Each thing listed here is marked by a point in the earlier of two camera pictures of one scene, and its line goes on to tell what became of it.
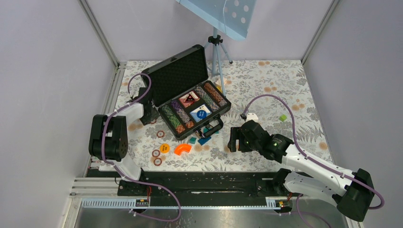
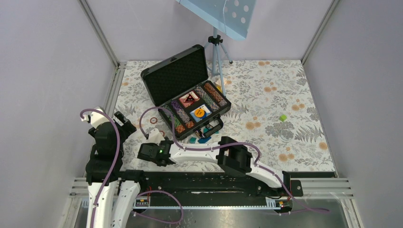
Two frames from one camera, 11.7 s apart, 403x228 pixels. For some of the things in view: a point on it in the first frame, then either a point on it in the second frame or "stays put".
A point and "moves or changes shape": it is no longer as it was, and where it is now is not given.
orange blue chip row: x=215 y=94 stays put
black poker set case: x=190 y=104 stays put
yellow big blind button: x=164 y=148 moves or changes shape
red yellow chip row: x=180 y=128 stays put
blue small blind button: x=201 y=114 stays put
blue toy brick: x=203 y=140 stays put
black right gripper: x=236 y=134 → x=167 y=138
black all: x=190 y=99 stays put
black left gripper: x=155 y=115 → x=127 y=128
